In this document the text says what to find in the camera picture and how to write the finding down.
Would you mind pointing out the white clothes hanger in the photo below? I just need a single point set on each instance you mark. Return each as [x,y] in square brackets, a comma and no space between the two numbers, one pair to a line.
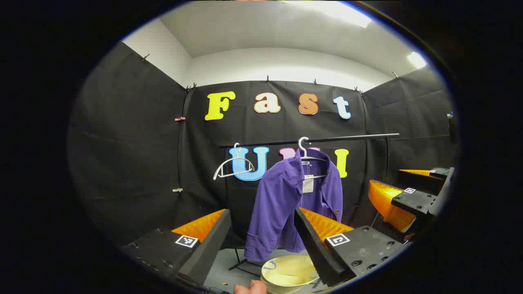
[302,148]
[229,164]

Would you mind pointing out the cream laundry hamper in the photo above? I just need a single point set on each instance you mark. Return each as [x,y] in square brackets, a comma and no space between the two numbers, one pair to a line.
[286,273]

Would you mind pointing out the small ceiling light panel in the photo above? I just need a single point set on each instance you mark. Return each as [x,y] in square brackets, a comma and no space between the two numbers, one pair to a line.
[416,59]

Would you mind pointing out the black backdrop cloth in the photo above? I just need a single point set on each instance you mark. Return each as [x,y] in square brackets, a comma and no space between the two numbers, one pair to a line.
[135,143]

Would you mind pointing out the black clothes rack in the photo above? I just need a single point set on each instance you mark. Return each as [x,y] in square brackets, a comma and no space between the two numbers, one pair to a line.
[351,137]

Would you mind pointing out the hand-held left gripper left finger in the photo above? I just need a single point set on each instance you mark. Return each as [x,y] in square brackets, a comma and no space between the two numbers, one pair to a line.
[204,249]

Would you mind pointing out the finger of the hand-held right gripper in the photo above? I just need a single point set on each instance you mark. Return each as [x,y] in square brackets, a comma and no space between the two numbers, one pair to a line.
[416,202]
[425,181]

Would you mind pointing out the purple jacket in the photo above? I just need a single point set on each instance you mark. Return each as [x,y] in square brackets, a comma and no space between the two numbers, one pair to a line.
[278,204]

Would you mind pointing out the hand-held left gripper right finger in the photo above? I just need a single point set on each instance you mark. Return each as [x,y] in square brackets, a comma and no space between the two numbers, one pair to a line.
[312,245]

